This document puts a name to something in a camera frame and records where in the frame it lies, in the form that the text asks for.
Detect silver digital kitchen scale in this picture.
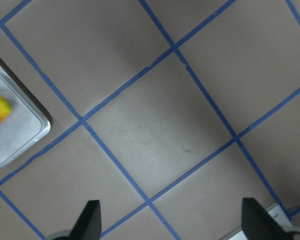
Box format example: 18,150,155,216
0,58,52,168

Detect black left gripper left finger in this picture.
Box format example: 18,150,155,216
68,200,102,240

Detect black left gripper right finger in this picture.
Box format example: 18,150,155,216
241,197,290,240

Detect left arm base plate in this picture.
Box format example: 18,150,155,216
221,203,293,240

